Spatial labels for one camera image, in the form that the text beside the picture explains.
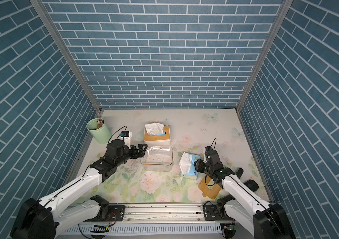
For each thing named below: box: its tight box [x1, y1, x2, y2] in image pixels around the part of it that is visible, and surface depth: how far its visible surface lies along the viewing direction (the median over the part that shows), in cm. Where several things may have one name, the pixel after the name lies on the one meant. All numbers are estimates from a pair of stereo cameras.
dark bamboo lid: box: [198, 174, 221, 200], surface depth 82 cm
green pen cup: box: [86, 118, 112, 144], surface depth 95 cm
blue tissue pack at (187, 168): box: [178, 151, 201, 181], surface depth 86 cm
